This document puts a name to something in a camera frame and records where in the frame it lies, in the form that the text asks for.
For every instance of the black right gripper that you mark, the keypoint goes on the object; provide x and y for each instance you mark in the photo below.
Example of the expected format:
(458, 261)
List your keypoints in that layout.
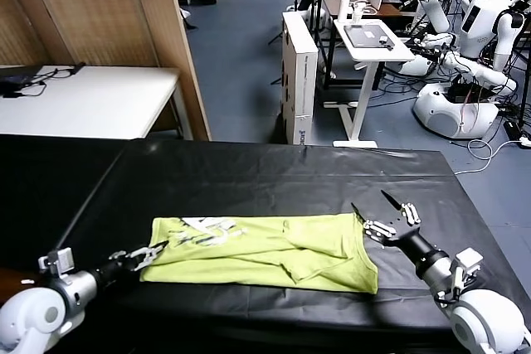
(410, 238)

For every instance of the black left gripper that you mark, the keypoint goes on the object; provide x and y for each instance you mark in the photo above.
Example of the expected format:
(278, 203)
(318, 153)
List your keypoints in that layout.
(116, 270)

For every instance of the yellow-green t-shirt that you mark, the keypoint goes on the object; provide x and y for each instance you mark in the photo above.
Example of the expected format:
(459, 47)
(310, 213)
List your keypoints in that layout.
(257, 258)

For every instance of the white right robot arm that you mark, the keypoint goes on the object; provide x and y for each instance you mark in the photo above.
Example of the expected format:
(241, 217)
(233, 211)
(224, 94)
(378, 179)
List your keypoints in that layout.
(485, 321)

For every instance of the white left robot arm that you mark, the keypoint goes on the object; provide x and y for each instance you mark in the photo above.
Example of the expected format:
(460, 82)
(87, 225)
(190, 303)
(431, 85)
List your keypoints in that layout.
(37, 312)

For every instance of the white idle robot arm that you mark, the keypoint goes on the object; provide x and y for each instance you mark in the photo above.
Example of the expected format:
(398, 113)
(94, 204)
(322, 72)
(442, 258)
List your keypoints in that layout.
(477, 70)

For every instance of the black side table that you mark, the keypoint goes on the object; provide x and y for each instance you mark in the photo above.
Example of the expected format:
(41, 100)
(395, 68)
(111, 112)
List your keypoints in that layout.
(50, 188)

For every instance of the white robot mobile base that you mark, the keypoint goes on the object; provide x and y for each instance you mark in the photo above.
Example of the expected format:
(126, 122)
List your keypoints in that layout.
(444, 109)

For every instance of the black power strip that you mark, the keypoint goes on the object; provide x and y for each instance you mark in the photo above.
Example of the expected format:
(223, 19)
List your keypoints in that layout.
(512, 129)

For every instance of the black plastic table cover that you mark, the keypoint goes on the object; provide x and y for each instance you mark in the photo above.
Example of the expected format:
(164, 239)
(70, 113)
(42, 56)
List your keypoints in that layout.
(249, 163)

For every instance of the white folding table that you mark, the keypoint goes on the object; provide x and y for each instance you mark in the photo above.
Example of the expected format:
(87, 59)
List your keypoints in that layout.
(103, 101)

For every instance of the white height-adjustable desk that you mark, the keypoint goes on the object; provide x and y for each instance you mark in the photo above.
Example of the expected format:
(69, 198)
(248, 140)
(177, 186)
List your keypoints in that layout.
(373, 53)

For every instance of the small black device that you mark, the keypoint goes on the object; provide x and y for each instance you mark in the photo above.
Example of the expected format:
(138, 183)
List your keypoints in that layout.
(386, 41)

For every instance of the tall white cardboard box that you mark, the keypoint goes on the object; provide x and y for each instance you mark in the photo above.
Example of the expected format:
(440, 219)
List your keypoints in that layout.
(298, 59)

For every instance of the grey closed laptop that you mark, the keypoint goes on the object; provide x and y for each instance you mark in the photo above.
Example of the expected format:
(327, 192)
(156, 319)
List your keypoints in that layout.
(365, 35)

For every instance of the small white container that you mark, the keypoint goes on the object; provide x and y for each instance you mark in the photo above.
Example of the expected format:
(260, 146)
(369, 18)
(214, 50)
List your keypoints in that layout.
(357, 14)

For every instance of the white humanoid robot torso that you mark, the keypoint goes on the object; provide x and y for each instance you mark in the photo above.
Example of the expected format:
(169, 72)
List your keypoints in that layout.
(477, 26)

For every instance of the brown wooden desk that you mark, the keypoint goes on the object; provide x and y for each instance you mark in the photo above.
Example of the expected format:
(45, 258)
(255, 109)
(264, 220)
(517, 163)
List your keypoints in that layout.
(394, 9)

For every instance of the dark flat laptop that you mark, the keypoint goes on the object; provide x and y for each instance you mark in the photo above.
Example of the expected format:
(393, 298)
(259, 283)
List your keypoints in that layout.
(12, 76)

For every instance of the white water bottle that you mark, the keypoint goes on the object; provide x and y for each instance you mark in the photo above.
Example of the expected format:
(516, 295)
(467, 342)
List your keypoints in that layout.
(343, 8)

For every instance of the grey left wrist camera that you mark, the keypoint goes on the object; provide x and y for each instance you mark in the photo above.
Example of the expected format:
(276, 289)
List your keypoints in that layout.
(62, 260)

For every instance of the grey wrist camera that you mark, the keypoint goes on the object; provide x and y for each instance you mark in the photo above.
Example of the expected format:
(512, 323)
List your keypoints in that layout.
(469, 260)
(62, 260)

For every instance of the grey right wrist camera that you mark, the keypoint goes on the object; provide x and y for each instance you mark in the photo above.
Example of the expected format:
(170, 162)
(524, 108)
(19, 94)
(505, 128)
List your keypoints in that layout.
(469, 260)

